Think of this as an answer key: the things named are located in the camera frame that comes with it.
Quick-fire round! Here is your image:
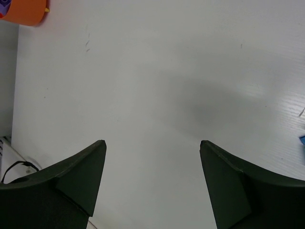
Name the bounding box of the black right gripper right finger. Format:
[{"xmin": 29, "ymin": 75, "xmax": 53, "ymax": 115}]
[{"xmin": 200, "ymin": 140, "xmax": 305, "ymax": 229}]

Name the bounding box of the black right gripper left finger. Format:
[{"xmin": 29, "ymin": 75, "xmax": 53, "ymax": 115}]
[{"xmin": 0, "ymin": 140, "xmax": 107, "ymax": 229}]

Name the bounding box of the purple flower lego piece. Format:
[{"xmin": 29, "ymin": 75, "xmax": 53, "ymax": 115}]
[{"xmin": 0, "ymin": 0, "xmax": 11, "ymax": 17}]

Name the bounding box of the small blue lego brick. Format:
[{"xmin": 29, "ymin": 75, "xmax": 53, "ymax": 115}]
[{"xmin": 299, "ymin": 135, "xmax": 305, "ymax": 145}]

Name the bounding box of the orange divided round container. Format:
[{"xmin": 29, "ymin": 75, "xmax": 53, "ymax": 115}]
[{"xmin": 0, "ymin": 0, "xmax": 50, "ymax": 26}]

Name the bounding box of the black cable at base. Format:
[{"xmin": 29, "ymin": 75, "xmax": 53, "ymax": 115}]
[{"xmin": 1, "ymin": 161, "xmax": 40, "ymax": 183}]

